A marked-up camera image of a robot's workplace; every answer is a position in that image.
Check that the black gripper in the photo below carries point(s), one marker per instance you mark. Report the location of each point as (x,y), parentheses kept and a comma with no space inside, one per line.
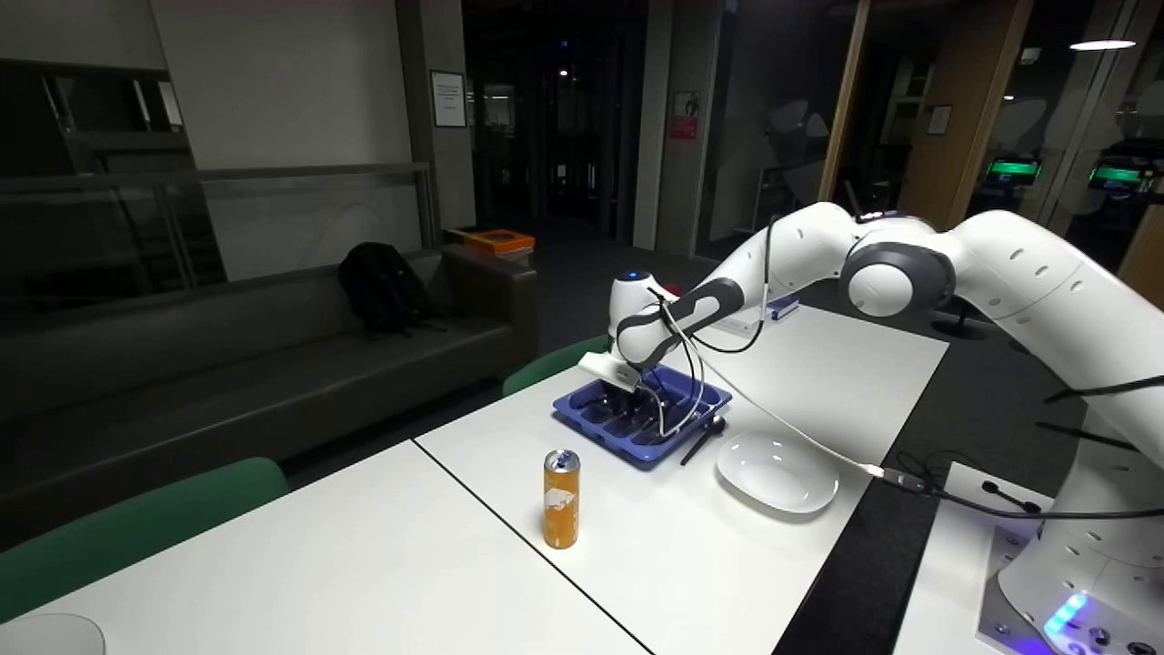
(633,387)

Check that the blue plastic cutlery holder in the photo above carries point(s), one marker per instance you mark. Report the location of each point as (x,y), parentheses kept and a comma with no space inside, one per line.
(587,420)

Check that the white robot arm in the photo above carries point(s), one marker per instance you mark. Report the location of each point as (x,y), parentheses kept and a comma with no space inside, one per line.
(1020,274)

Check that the green chair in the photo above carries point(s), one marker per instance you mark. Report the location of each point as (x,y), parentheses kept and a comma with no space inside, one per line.
(552,360)
(133,529)

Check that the orange drink can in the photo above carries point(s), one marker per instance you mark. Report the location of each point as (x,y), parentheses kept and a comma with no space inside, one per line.
(561,502)

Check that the white square plate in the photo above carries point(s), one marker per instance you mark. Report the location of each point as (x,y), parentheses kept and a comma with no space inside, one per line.
(775,474)

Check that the blue book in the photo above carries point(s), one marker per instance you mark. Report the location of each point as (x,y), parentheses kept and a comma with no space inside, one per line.
(782,309)

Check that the bin with orange lid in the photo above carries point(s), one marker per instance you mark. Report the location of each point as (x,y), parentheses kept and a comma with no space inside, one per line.
(495,244)

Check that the black backpack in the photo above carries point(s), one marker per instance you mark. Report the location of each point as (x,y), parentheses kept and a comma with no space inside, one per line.
(384,287)

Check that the dark grey sofa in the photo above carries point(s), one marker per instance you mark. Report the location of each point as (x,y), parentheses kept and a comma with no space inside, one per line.
(183,364)

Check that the robot control base blue light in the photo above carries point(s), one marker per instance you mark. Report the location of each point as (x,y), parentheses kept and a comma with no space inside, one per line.
(1077,593)

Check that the ceiling light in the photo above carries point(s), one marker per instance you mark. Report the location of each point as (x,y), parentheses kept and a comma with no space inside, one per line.
(1102,46)

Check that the round white bowl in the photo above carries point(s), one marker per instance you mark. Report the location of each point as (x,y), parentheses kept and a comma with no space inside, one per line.
(50,633)

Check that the red wall sign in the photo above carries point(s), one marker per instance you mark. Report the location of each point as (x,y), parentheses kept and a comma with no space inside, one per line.
(683,116)

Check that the white paper wall sign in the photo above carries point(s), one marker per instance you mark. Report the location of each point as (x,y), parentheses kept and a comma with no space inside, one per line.
(449,99)

